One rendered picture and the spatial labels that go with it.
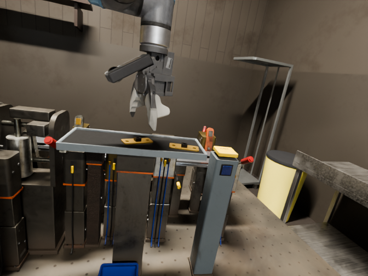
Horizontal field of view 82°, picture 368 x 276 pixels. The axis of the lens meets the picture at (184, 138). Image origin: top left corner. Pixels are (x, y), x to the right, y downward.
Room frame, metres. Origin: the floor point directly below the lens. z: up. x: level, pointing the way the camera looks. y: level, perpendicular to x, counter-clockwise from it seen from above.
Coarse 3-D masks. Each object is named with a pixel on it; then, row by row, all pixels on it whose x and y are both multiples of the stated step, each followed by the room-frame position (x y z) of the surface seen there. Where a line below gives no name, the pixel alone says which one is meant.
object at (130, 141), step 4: (136, 136) 0.57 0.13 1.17; (124, 140) 0.55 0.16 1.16; (128, 140) 0.55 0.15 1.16; (132, 140) 0.56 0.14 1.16; (136, 140) 0.55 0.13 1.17; (140, 140) 0.56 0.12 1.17; (144, 140) 0.57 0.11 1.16; (148, 140) 0.58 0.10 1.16; (128, 144) 0.53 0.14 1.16; (132, 144) 0.53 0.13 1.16
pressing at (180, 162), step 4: (36, 136) 0.88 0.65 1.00; (40, 140) 0.84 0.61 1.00; (40, 148) 0.77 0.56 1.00; (44, 148) 0.77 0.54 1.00; (48, 148) 0.77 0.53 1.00; (208, 152) 1.01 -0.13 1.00; (208, 156) 0.97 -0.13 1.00; (180, 160) 0.85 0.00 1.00; (184, 160) 0.86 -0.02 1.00; (188, 160) 0.87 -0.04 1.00; (192, 160) 0.87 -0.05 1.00; (196, 160) 0.88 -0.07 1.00; (200, 160) 0.89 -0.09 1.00; (208, 160) 0.90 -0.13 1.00; (176, 164) 0.82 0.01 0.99; (180, 164) 0.83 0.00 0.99; (184, 164) 0.83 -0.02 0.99; (188, 164) 0.84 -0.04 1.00; (192, 164) 0.84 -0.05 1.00; (196, 164) 0.84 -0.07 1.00; (200, 164) 0.85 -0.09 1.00; (204, 164) 0.85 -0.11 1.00
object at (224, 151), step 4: (216, 148) 0.61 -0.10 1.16; (220, 148) 0.61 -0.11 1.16; (224, 148) 0.62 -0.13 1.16; (228, 148) 0.62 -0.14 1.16; (216, 152) 0.59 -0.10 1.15; (220, 152) 0.58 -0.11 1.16; (224, 152) 0.58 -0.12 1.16; (228, 152) 0.59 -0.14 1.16; (232, 152) 0.59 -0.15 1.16; (236, 152) 0.60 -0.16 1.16; (220, 156) 0.57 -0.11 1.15; (224, 156) 0.58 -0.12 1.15; (228, 156) 0.58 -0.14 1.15; (232, 156) 0.58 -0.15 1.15; (236, 156) 0.58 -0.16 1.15
